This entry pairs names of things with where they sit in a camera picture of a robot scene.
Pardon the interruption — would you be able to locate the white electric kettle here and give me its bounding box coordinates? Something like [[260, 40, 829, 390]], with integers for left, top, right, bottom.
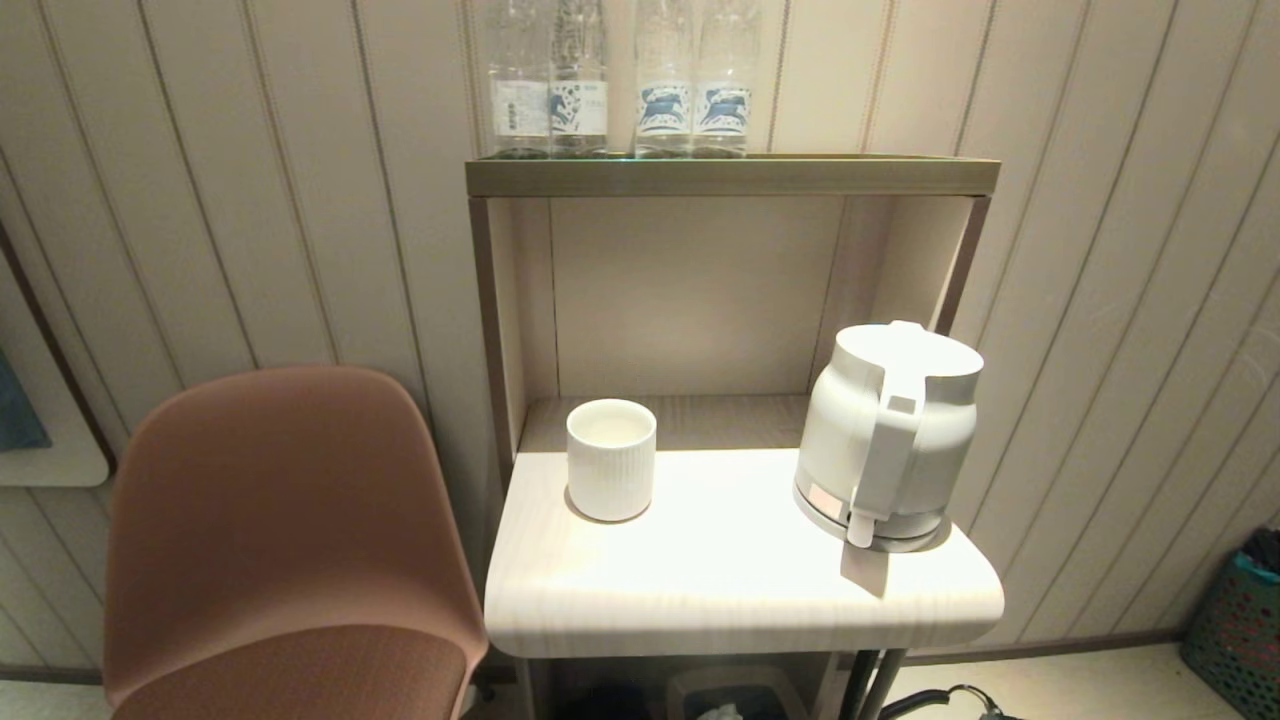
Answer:
[[793, 320, 986, 551]]

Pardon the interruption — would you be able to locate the white ribbed ceramic cup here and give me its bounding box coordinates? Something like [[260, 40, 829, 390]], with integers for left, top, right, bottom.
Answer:
[[566, 398, 658, 523]]

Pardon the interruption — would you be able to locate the beige shelf side table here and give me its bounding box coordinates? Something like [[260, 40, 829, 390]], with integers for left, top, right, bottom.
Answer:
[[465, 152, 1006, 720]]

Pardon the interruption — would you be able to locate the clear bottle blue horse label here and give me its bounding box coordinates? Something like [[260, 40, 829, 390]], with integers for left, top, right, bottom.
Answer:
[[692, 0, 761, 158], [634, 0, 696, 158]]

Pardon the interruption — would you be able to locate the clear bottle blue patterned label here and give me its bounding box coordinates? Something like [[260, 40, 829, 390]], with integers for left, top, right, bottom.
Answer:
[[549, 0, 610, 157]]

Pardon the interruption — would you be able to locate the clear bottle white text label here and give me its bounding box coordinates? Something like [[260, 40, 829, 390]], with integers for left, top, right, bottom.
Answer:
[[487, 0, 552, 159]]

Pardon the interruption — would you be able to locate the white round kettle base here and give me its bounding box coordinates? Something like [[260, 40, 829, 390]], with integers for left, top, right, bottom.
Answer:
[[793, 485, 951, 554]]

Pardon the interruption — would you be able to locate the grey trash bin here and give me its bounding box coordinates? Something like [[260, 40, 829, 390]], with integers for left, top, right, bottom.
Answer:
[[667, 665, 811, 720]]

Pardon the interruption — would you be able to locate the pink shell chair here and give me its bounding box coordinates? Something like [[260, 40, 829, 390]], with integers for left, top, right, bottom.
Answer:
[[103, 365, 489, 720]]

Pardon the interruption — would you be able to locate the blue cloth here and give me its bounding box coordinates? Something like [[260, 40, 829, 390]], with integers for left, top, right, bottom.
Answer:
[[0, 350, 51, 451]]

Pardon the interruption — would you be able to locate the green mesh basket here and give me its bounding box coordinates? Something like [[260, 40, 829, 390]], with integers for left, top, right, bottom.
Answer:
[[1180, 528, 1280, 719]]

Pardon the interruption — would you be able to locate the black power cord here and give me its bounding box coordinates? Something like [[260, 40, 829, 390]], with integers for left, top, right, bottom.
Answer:
[[878, 684, 1021, 720]]

